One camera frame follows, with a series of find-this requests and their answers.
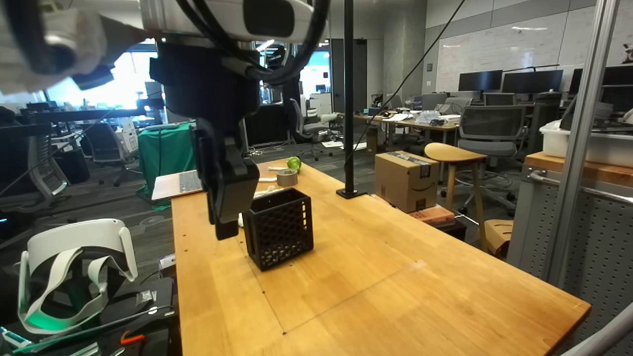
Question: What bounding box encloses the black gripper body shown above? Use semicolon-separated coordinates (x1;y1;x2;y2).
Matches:
148;39;261;160

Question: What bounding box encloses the black plastic basket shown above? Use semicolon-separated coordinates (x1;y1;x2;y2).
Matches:
243;188;314;271

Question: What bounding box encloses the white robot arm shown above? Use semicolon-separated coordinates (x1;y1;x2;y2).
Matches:
0;0;330;239

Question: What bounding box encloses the silver laptop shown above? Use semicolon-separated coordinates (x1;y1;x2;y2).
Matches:
152;170;202;199

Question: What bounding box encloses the green ball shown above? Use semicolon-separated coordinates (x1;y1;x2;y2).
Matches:
287;156;303;174

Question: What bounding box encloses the green cloth covered cart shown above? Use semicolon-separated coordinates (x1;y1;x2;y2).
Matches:
138;122;196;197

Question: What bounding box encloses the black vertical pole stand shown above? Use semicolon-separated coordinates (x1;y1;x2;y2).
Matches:
338;0;358;199

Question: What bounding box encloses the cardboard box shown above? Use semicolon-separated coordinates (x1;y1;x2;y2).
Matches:
374;150;439;211

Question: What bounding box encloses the white VR headset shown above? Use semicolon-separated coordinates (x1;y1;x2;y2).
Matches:
16;217;138;334

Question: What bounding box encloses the wooden stool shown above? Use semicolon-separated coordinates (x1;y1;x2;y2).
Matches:
423;142;487;235

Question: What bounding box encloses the black computer monitor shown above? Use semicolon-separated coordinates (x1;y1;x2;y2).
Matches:
459;71;502;91

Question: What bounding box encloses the grey office chair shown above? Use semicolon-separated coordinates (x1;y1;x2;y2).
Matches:
455;105;526;199

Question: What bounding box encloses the aluminium frame post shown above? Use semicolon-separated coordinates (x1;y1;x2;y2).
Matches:
546;0;619;286

